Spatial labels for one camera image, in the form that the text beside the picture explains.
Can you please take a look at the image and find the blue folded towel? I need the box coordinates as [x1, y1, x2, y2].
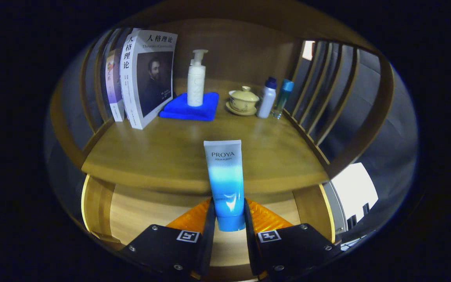
[159, 92, 220, 122]

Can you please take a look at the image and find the brown wooden cabinet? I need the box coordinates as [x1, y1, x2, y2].
[47, 2, 396, 204]

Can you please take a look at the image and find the wooden countertop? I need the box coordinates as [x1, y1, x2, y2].
[81, 78, 330, 195]

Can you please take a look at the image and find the thick white portrait book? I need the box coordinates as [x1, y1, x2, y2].
[120, 30, 178, 130]

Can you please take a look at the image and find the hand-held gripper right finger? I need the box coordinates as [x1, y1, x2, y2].
[244, 197, 343, 280]

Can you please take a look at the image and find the white bottle dark blue cap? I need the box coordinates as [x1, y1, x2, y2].
[256, 77, 278, 119]

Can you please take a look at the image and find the clear bottle teal cap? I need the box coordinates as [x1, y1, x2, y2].
[271, 79, 294, 119]

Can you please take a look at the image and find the brown wooden drawer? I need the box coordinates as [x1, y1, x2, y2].
[81, 174, 336, 280]

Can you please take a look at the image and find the white grey drawer unit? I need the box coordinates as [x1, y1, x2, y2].
[323, 163, 379, 251]

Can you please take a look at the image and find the white pump bottle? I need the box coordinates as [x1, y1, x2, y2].
[187, 49, 209, 107]

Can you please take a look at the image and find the thin purple book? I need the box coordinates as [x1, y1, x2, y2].
[105, 49, 125, 122]

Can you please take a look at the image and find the blue white cosmetic tube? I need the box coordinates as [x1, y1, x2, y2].
[204, 140, 246, 232]

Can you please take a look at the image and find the beige lidded tea bowl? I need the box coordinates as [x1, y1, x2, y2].
[225, 86, 260, 116]

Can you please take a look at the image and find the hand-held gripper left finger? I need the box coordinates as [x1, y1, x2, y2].
[118, 197, 216, 280]

